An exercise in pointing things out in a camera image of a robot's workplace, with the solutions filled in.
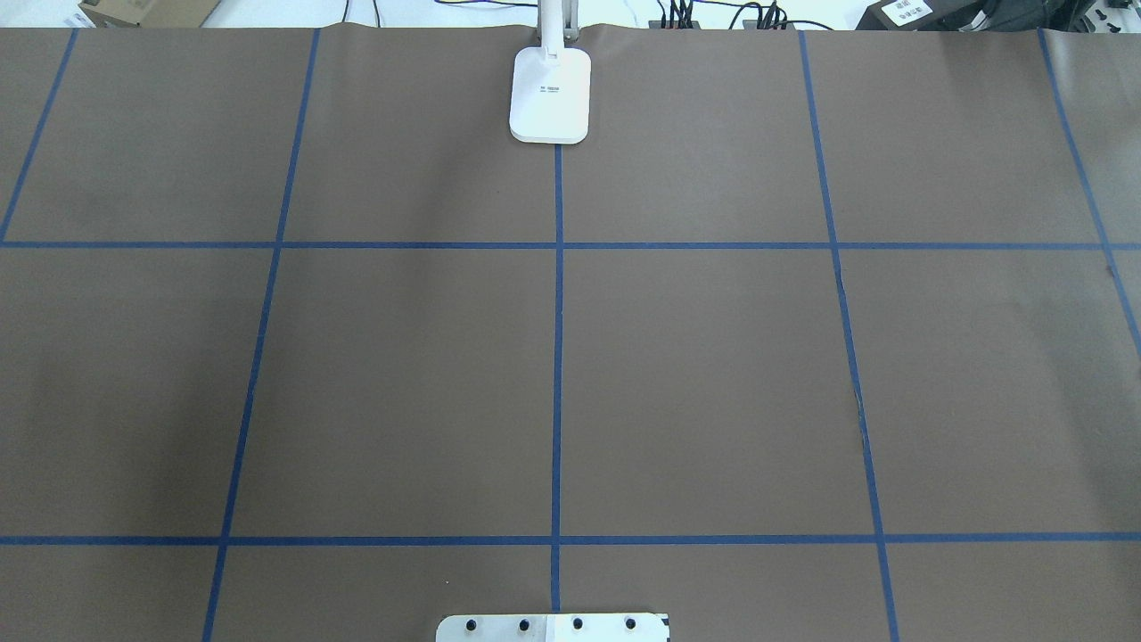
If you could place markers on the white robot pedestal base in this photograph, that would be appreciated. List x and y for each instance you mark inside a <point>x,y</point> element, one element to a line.
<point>555,627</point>

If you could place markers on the white desk lamp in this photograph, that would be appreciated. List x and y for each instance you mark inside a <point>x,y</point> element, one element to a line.
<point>550,95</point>

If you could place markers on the cardboard box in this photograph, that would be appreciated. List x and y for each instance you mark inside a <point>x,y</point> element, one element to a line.
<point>173,14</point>

